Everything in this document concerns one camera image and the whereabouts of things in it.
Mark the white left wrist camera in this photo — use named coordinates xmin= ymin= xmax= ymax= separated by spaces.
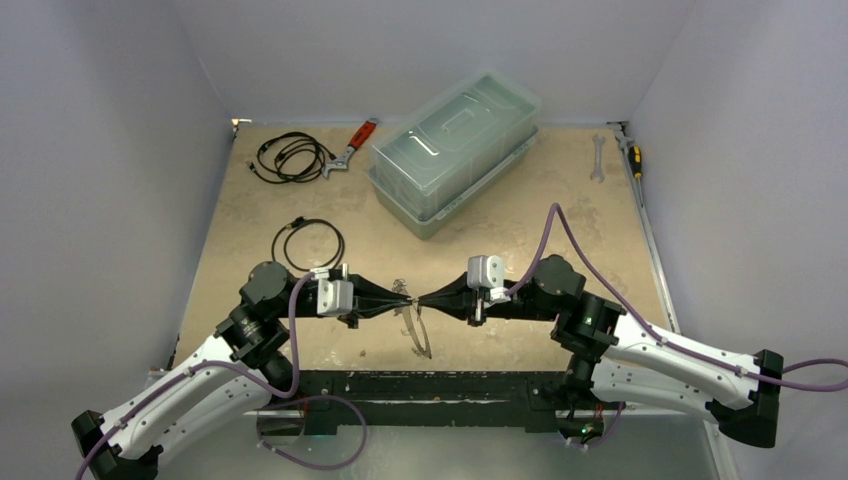
xmin=310 ymin=263 xmax=354 ymax=317

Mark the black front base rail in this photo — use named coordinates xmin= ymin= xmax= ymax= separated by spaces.
xmin=296 ymin=370 xmax=599 ymax=435

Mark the clear plastic storage box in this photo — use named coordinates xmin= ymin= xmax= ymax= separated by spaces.
xmin=367 ymin=71 xmax=542 ymax=240

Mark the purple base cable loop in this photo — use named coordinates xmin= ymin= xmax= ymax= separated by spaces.
xmin=255 ymin=396 xmax=367 ymax=472

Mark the yellow black screwdriver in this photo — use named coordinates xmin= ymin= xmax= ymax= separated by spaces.
xmin=628 ymin=145 xmax=642 ymax=181

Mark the red handled adjustable wrench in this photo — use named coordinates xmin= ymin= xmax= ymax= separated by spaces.
xmin=321 ymin=118 xmax=380 ymax=179

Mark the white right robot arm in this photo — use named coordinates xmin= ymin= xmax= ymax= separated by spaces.
xmin=417 ymin=255 xmax=783 ymax=448

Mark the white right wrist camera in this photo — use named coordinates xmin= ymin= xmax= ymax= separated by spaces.
xmin=466 ymin=255 xmax=511 ymax=307

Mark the silver open end spanner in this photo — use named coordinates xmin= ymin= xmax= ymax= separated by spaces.
xmin=590 ymin=134 xmax=605 ymax=183

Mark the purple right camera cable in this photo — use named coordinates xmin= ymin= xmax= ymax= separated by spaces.
xmin=506 ymin=202 xmax=848 ymax=393

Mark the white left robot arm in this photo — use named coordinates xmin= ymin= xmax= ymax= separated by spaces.
xmin=72 ymin=261 xmax=412 ymax=479

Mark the coiled black usb cable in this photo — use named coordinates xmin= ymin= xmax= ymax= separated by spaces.
xmin=270 ymin=217 xmax=346 ymax=273

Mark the tangled black cable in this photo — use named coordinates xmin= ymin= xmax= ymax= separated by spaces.
xmin=247 ymin=131 xmax=337 ymax=185

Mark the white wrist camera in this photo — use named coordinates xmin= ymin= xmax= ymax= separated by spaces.
xmin=310 ymin=263 xmax=354 ymax=317
xmin=466 ymin=255 xmax=511 ymax=307

